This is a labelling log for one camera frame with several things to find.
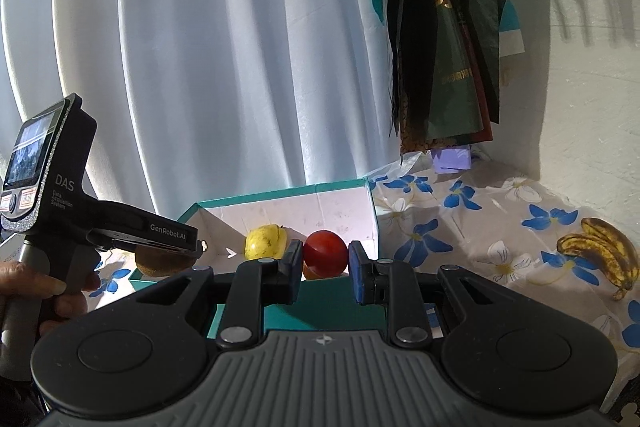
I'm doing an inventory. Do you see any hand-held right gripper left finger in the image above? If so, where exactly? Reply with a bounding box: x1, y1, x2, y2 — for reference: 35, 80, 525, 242
132, 240, 305, 348

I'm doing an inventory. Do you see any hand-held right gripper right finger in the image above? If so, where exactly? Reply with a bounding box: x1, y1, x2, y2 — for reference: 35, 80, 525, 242
347, 240, 507, 347

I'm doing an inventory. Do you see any red cherry tomato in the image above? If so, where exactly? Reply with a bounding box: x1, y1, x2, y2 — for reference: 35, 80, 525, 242
303, 230, 349, 278

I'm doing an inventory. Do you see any yellow apple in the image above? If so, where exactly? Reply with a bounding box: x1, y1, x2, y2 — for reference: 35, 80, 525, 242
244, 223, 290, 261

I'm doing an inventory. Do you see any teal cardboard box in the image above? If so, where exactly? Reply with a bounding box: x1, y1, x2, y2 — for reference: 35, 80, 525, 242
129, 177, 441, 343

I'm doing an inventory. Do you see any brown kiwi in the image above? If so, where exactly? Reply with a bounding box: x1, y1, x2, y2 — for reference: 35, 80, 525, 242
134, 247, 199, 279

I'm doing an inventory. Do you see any person's left hand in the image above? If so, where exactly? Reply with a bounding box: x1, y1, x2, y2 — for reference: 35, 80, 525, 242
0, 262, 101, 338

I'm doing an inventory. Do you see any brown gold patterned bag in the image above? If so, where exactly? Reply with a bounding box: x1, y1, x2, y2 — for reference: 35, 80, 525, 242
399, 127, 452, 156

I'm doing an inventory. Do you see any lilac small box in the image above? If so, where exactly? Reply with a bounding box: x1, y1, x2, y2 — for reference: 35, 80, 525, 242
431, 147, 474, 174

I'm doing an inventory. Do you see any blue floral tablecloth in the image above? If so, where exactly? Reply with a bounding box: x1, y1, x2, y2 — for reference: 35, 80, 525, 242
90, 157, 640, 414

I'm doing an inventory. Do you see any white curtain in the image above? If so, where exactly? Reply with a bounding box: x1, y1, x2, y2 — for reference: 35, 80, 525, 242
0, 0, 397, 230

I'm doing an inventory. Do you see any overripe banana bunch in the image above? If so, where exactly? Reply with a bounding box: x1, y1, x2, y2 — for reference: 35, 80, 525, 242
556, 217, 640, 302

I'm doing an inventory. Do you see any black shopping bag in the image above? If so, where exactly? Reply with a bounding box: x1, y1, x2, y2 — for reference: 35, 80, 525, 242
366, 0, 519, 138

